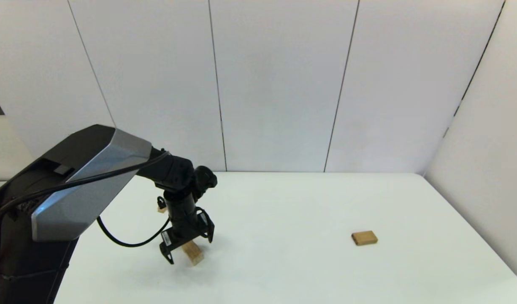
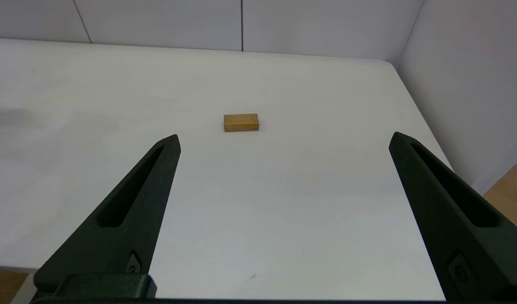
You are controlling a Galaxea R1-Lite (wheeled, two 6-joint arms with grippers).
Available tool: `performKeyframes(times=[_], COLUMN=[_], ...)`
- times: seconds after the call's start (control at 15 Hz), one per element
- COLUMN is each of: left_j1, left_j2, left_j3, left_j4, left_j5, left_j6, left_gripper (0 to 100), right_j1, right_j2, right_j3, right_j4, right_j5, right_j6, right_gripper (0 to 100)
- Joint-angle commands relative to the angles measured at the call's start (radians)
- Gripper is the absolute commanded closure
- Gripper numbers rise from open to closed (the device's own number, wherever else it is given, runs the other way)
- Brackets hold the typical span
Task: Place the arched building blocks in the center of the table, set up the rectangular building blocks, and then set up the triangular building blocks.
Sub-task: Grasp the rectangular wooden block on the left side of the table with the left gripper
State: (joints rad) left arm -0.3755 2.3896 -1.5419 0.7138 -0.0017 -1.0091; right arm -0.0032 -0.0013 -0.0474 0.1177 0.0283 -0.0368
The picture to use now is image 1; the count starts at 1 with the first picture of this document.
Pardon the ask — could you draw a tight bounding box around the arched wooden building block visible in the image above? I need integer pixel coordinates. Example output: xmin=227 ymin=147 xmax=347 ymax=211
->
xmin=182 ymin=241 xmax=205 ymax=266

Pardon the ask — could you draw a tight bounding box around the rectangular wooden building block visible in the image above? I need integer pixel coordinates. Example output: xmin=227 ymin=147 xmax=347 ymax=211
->
xmin=352 ymin=231 xmax=378 ymax=246

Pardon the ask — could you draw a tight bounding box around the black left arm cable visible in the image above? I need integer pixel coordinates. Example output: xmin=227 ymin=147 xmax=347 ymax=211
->
xmin=0 ymin=150 xmax=172 ymax=248

